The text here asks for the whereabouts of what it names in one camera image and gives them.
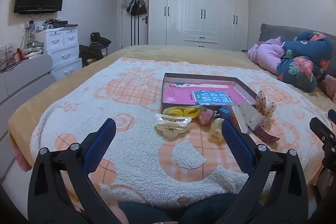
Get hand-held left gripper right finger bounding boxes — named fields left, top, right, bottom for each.
left=218, top=119, right=309, bottom=224

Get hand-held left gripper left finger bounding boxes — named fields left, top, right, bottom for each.
left=28, top=118, right=124, bottom=224

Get small translucent yellow claw clip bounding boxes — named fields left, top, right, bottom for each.
left=208, top=118, right=225, bottom=143

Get clear plastic packet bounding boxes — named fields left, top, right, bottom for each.
left=231, top=102, right=263, bottom=134

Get small blue box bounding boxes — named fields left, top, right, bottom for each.
left=218, top=106, right=233, bottom=120

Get polka dot bow scrunchie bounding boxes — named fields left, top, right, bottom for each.
left=255, top=90, right=273, bottom=131

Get cream hair claw clip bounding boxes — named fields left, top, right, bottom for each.
left=154, top=113, right=191, bottom=140

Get shallow pink cardboard box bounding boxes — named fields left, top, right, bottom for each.
left=161, top=72, right=259, bottom=111

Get person's left hand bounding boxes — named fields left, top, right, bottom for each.
left=109, top=202, right=130, bottom=224

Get pink fluffy cloth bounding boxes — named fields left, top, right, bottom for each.
left=322, top=74, right=336, bottom=104

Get orange and white printed blanket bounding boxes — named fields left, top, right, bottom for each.
left=30, top=57, right=328, bottom=207

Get maroon hair clip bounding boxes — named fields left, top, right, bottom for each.
left=248, top=123, right=280, bottom=143

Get pink plush hair clip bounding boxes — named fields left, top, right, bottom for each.
left=197, top=110, right=219, bottom=125

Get blue floral quilt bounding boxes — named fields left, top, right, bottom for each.
left=276, top=31, right=333, bottom=93

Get person's legs in dark pants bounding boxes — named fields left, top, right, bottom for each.
left=117, top=193, right=263, bottom=224

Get dark brown clothes pile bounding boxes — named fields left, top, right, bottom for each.
left=79, top=44, right=104, bottom=67

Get pink garment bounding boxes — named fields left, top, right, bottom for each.
left=248, top=36, right=285, bottom=75

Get white drawer chest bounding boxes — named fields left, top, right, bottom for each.
left=35, top=25, right=83, bottom=80

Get chair with dark clothes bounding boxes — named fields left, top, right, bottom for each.
left=89, top=32, right=112, bottom=56

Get grey headboard blanket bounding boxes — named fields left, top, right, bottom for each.
left=259, top=24, right=336, bottom=83

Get bed with tan sheet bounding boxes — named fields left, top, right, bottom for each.
left=8, top=45, right=336, bottom=188

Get white door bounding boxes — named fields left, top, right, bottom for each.
left=121, top=0, right=150, bottom=49

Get clutter on drawer chest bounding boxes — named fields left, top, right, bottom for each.
left=42, top=19, right=79, bottom=30

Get hanging bags on door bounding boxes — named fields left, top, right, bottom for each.
left=121, top=0, right=147, bottom=17

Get white glossy wardrobe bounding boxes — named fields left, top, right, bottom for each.
left=110, top=0, right=249, bottom=52

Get yellow hair ties packet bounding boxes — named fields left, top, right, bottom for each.
left=162, top=105, right=204, bottom=122

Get tangle of cables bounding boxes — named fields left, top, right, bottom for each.
left=0, top=43, right=27, bottom=75

